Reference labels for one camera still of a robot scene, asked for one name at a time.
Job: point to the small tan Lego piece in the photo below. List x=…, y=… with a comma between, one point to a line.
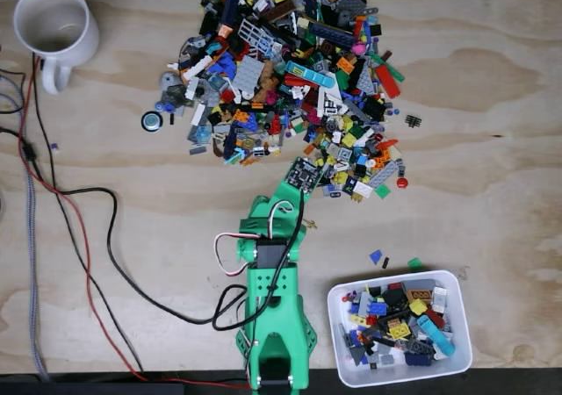
x=311, y=224

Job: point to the small grey Lego plate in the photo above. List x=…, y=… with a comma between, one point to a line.
x=198, y=150

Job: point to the transparent blue Lego piece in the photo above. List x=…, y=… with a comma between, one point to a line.
x=203, y=134

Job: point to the white Lego tile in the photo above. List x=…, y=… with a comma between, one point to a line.
x=362, y=189

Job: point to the blue Lego slope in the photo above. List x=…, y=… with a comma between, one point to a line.
x=376, y=257

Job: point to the green square Lego tile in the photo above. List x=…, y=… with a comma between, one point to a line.
x=382, y=191

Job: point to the grey long Lego plate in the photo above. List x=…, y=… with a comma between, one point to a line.
x=383, y=175

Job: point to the white printed Lego panel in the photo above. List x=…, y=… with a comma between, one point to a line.
x=330, y=101

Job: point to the grey square Lego plate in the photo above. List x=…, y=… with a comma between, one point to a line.
x=248, y=74

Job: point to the red round Lego stud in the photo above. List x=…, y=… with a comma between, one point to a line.
x=402, y=182

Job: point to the round black silver Lego dish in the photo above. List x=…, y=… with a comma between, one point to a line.
x=152, y=120

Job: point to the blue Lego brick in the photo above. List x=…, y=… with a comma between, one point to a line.
x=377, y=308

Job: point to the light blue long Lego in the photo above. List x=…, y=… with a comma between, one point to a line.
x=309, y=75
x=435, y=335

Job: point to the white Lego brick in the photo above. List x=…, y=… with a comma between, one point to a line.
x=439, y=295
x=197, y=67

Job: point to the grey round Lego piece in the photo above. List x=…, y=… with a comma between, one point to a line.
x=170, y=81

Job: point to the grey Lego wedge plate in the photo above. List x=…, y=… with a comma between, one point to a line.
x=368, y=82

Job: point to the grey Lego slope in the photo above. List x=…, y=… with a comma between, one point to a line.
x=360, y=356

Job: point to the orange Lego brick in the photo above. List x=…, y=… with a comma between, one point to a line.
x=345, y=64

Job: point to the black Lego grille piece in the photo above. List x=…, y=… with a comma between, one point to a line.
x=413, y=121

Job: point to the brown Lego brick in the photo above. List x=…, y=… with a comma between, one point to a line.
x=420, y=296

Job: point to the white Lego lattice window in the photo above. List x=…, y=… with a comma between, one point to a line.
x=254, y=37

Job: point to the yellow Lego brick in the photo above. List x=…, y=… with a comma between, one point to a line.
x=418, y=307

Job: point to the red long Lego plate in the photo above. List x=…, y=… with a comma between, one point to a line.
x=388, y=81

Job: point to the green long Lego plate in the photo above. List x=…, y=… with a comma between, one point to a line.
x=386, y=67

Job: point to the pink Lego ball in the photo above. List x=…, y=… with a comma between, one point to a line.
x=360, y=48

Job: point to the dark blue long Lego plate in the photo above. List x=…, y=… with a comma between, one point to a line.
x=331, y=33

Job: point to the dark red Lego piece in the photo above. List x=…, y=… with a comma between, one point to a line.
x=434, y=318

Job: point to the dark grey Lego plate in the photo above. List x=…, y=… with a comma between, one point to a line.
x=419, y=346

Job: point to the dark blue long Lego beam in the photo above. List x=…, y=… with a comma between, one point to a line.
x=231, y=4

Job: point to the white plastic bin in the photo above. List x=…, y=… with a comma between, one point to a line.
x=461, y=325

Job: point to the white ceramic mug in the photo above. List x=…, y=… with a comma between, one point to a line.
x=85, y=39

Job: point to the camera circuit board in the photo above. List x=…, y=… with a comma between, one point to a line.
x=302, y=174

